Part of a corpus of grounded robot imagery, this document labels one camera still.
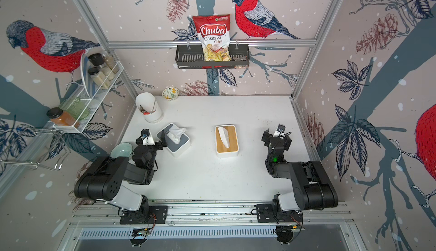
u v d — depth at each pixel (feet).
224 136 2.95
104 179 1.50
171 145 2.98
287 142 2.68
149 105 3.35
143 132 2.50
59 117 1.96
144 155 2.25
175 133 3.09
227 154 2.91
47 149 2.14
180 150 2.92
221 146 2.95
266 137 2.74
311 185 1.46
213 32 2.62
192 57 3.11
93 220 2.40
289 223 2.36
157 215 2.39
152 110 3.33
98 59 2.60
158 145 2.67
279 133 2.52
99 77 2.51
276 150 2.25
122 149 2.98
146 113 3.31
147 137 2.44
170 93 4.01
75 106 2.33
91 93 2.49
